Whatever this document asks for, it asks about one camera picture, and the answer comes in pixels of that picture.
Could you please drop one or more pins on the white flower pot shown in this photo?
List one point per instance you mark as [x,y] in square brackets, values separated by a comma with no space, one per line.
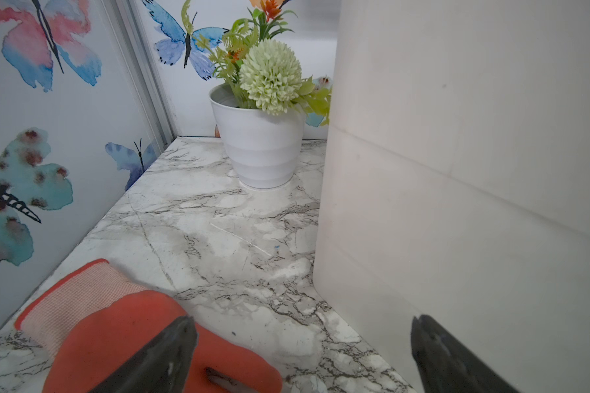
[264,149]

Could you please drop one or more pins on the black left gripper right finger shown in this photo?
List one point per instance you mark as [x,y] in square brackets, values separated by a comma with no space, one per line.
[446,365]

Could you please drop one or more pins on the red work glove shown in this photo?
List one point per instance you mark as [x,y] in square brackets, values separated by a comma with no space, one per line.
[96,318]

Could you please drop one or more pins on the artificial green flower plant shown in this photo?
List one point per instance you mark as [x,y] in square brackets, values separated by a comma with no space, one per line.
[262,72]

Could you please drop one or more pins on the white three-drawer cabinet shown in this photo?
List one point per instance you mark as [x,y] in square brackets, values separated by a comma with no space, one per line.
[457,183]

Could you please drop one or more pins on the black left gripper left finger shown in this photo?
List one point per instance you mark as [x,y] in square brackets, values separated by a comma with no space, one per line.
[160,366]

